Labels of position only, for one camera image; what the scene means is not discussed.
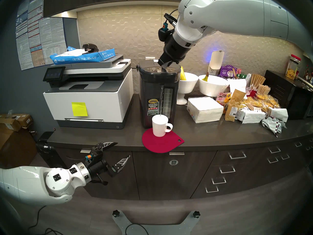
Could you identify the white printed carton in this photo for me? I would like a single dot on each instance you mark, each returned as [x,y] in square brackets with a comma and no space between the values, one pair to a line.
[253,116]

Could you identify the dark lower cabinet unit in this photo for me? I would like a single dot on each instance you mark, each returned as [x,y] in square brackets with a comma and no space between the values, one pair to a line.
[181,180]

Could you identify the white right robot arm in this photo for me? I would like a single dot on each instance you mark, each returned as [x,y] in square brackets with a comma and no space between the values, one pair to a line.
[232,14]

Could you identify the yellow sticky note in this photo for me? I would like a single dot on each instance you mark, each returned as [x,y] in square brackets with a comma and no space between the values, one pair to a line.
[79,109]

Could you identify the grey text notice poster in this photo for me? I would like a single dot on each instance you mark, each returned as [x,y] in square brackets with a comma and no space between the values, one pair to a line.
[52,40]

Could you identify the black hot water dispenser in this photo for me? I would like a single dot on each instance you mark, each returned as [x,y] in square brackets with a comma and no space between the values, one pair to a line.
[156,90]

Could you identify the white plug-in night light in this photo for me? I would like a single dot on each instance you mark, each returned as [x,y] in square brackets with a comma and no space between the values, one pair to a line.
[216,60]

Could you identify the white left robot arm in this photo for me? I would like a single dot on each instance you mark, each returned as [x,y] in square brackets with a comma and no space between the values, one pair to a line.
[29,183]

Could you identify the small cardboard box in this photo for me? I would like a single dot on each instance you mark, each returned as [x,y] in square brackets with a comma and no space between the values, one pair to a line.
[8,124]
[24,120]

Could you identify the large cardboard box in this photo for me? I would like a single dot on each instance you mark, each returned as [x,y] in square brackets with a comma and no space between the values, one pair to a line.
[17,148]

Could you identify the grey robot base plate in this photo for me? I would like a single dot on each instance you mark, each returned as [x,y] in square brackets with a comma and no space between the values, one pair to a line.
[156,230]

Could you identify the black microwave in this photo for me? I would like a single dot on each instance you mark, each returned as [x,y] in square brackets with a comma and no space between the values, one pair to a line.
[291,99]

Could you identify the sauce bottles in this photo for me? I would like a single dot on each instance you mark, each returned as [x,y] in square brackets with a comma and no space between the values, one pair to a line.
[308,73]

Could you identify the large white bowl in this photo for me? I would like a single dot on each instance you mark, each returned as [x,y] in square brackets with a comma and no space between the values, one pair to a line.
[214,87]

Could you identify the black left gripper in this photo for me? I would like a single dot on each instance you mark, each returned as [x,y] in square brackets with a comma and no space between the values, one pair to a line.
[100,169]

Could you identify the yellow snack bag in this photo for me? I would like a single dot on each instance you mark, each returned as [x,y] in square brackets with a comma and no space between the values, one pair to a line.
[266,101]

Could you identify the green tea packets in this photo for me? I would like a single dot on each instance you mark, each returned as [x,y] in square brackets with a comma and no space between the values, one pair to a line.
[241,75]

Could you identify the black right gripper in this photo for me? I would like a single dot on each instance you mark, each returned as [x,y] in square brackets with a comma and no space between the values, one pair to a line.
[177,51]

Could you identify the pink snack packet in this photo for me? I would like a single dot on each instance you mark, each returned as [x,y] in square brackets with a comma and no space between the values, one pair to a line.
[220,98]

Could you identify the oval trash bin label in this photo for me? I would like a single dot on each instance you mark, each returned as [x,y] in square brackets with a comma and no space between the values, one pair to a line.
[173,162]

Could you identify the white pedestal bowl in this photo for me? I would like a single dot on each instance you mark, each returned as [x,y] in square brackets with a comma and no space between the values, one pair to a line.
[187,86]

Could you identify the white folded paper bag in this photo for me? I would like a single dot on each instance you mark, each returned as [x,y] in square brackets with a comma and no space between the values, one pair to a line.
[280,114]

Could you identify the tall wooden stirrer bundle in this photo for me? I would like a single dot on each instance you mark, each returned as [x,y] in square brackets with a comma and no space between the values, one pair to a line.
[257,81]

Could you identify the black star knob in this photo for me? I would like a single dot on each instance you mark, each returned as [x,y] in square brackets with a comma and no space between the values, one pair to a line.
[116,213]
[196,214]

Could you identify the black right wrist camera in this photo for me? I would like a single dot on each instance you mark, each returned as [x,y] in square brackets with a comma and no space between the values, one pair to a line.
[165,33]

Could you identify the black upright floor object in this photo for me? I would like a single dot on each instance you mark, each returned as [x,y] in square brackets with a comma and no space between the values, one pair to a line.
[50,153]

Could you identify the white napkin stack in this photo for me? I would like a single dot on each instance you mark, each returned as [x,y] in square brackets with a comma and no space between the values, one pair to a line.
[205,109]

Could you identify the yellow round clip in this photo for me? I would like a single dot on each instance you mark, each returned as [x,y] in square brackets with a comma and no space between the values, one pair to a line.
[228,97]

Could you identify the red lidded glass jar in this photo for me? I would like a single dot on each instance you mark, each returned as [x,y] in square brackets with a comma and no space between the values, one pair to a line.
[293,69]

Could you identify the black stapler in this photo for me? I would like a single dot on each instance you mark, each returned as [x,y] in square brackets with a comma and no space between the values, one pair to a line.
[90,47]

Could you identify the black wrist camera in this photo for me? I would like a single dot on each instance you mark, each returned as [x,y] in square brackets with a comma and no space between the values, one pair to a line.
[94,155]
[165,33]

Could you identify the red teardrop silicone mat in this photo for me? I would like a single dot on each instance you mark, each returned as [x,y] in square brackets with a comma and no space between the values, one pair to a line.
[162,145]

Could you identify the blue printer paper ream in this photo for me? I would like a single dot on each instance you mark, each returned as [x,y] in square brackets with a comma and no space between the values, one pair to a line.
[80,58]

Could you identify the crumpled striped cloth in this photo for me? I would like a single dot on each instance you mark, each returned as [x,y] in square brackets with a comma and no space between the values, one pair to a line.
[272,124]

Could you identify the single yellow banana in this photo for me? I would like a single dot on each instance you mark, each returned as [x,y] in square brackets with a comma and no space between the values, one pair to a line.
[206,77]

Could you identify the white upright paper bag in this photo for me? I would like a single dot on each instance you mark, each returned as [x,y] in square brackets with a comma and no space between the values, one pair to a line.
[238,86]

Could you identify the white grey office printer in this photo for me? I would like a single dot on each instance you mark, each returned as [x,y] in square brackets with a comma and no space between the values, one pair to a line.
[95,102]

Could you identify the brown paper coffee bag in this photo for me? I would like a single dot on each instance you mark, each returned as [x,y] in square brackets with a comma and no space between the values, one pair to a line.
[234,104]

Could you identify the red cup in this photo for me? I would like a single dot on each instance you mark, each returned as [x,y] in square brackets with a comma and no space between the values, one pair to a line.
[251,93]

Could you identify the short wooden stirrer bundle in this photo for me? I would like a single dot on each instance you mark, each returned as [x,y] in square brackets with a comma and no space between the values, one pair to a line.
[264,89]

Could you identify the colourful notice poster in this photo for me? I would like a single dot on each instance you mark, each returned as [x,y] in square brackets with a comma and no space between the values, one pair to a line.
[25,46]

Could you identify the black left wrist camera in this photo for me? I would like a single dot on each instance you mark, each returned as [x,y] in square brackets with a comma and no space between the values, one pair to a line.
[94,155]

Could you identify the white ceramic mug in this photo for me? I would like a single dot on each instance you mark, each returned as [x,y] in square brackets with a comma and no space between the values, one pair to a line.
[160,126]

